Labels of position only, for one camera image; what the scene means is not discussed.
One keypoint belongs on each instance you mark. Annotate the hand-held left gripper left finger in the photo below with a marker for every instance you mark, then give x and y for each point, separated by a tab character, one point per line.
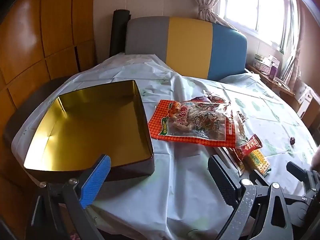
97	177

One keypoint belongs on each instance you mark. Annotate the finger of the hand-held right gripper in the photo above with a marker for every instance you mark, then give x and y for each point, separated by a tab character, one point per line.
258	178
297	171

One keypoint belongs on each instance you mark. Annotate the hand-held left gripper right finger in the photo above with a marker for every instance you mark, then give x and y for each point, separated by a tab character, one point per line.
225	187

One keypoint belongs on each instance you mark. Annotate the yellow cracker packet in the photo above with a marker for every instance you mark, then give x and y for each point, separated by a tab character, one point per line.
257	161

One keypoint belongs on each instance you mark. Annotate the red candy packet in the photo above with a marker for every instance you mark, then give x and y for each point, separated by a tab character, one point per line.
250	146

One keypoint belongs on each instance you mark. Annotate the clear orange cake packet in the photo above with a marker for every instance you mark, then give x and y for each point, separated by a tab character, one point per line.
240	133

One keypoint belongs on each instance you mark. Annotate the dark red gift box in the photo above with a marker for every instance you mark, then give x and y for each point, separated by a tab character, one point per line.
87	125

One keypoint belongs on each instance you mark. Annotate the large red snack bag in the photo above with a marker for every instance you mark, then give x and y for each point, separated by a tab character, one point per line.
190	125

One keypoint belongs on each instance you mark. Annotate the pink floral snack packet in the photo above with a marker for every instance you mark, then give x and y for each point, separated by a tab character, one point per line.
212	97

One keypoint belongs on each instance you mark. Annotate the person's right hand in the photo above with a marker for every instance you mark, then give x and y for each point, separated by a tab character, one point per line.
317	156

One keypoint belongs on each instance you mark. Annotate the dark glossy snack packet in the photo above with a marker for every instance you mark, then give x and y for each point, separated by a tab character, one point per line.
226	158

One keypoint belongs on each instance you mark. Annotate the red date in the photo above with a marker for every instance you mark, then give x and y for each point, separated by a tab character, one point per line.
292	140

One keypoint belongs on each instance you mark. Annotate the cloud print tablecloth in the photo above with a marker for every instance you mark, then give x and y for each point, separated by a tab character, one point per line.
175	180

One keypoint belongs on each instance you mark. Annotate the white floral box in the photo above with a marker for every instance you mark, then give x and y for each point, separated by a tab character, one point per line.
305	100

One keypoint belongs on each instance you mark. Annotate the wooden side shelf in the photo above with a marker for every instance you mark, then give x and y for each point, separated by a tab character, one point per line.
277	82

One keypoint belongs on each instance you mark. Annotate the purple box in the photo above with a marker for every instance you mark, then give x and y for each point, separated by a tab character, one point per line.
273	70

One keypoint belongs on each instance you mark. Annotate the pink patterned tissue box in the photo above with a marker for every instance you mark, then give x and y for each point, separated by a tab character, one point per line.
266	65

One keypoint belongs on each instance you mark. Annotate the green white box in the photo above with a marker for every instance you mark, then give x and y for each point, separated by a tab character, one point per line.
257	60

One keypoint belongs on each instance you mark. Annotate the floral curtain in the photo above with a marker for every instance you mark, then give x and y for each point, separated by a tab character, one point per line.
207	0
300	30

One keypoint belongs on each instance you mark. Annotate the black rolled mat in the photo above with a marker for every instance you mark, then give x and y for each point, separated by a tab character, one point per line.
119	32

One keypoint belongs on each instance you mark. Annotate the blue chair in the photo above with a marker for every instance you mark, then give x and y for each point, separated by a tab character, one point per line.
190	45

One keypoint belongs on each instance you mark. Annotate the wooden wardrobe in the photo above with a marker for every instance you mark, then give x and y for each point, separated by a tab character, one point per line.
25	30

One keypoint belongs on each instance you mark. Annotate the window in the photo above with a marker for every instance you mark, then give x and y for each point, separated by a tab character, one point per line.
250	5

